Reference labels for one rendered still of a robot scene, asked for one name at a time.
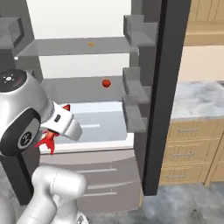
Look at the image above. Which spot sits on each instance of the grey glass fridge rack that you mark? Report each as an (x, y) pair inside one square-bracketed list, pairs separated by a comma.
[(78, 89), (75, 46)]

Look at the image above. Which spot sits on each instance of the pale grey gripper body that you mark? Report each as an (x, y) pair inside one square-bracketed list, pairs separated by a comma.
[(73, 129)]

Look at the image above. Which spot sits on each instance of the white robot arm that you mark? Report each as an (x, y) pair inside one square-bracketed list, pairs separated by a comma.
[(17, 105)]

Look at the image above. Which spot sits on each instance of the red fish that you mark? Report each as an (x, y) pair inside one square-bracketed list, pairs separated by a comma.
[(48, 143)]

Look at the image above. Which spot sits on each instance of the small orange food piece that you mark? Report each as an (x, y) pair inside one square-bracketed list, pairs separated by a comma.
[(91, 44)]

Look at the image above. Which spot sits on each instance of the red tomato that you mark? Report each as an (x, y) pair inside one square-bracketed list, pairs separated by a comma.
[(106, 83)]

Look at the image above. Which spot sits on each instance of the light wood wall cupboards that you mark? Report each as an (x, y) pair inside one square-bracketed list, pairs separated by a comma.
[(204, 20)]

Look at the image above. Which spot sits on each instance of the light wood drawer cabinet run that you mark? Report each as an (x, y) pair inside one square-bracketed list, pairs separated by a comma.
[(189, 151)]

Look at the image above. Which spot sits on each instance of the grey open fridge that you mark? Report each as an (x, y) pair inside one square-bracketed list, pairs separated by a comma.
[(81, 17)]

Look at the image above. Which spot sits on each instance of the grey fridge door bin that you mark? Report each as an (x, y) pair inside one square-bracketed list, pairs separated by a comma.
[(134, 115), (10, 33), (135, 86), (140, 32)]

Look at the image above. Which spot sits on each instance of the grey freezer drawer front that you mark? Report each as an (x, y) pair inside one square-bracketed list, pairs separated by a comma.
[(96, 162), (116, 199)]

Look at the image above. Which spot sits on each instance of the black-edged fridge door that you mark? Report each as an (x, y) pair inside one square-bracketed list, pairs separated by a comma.
[(169, 87)]

